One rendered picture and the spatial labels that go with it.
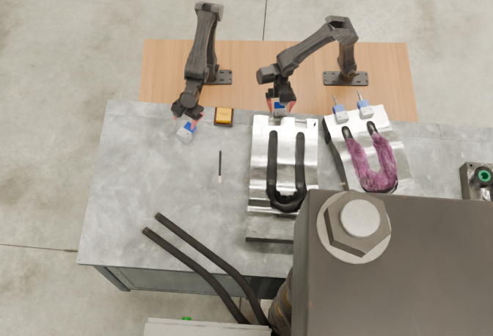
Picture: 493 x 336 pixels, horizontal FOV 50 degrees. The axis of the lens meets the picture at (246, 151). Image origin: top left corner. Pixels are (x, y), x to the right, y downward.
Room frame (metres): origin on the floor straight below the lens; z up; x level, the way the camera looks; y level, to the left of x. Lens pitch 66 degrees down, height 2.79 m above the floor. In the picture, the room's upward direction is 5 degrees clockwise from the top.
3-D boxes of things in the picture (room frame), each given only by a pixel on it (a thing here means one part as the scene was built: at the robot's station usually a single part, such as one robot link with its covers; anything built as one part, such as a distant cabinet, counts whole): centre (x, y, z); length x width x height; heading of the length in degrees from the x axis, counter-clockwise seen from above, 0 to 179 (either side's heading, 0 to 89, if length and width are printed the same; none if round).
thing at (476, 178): (0.81, -0.93, 0.89); 0.08 x 0.08 x 0.04
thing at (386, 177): (0.84, -0.50, 0.90); 0.26 x 0.18 x 0.08; 18
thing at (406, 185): (0.84, -0.51, 0.86); 0.50 x 0.26 x 0.11; 18
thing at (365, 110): (1.12, -0.47, 0.86); 0.13 x 0.05 x 0.05; 18
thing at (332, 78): (1.27, -0.41, 0.84); 0.20 x 0.07 x 0.08; 95
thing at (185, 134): (0.95, 0.24, 0.83); 0.13 x 0.05 x 0.05; 153
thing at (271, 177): (0.77, -0.16, 0.92); 0.35 x 0.16 x 0.09; 1
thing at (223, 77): (1.21, 0.19, 0.84); 0.20 x 0.07 x 0.08; 95
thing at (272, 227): (0.75, -0.15, 0.87); 0.50 x 0.26 x 0.14; 1
